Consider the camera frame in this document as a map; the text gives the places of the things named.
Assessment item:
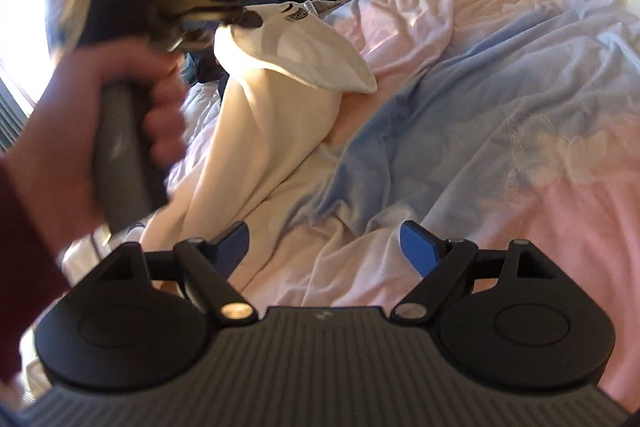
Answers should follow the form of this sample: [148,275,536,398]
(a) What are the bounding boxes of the person's left hand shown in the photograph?
[7,39,190,254]

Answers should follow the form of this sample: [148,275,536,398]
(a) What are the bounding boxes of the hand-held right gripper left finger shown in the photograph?
[75,221,258,325]

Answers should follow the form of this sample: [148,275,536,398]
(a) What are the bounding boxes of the teal curtain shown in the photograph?
[0,77,32,151]

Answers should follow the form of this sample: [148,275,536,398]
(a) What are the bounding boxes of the person's left forearm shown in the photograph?
[0,156,72,389]

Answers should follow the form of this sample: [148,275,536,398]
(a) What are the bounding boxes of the white pants with black stripe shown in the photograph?
[140,2,379,304]

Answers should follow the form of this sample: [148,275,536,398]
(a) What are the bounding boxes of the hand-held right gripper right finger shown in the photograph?
[391,221,576,325]

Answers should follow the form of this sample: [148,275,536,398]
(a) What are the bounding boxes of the white crumpled bed sheet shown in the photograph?
[165,0,640,408]

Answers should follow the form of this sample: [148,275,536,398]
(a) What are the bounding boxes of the grey printed garment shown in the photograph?
[305,0,363,18]

